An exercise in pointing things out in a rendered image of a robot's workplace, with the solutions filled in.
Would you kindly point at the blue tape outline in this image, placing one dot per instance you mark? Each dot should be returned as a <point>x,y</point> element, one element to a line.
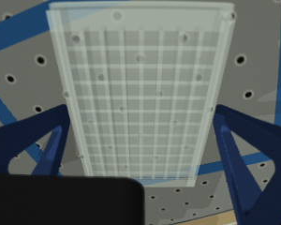
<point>33,21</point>

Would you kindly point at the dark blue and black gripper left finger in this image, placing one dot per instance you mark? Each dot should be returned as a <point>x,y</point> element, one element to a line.
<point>17,136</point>

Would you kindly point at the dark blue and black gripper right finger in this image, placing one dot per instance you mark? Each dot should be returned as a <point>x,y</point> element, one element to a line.
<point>249,208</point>

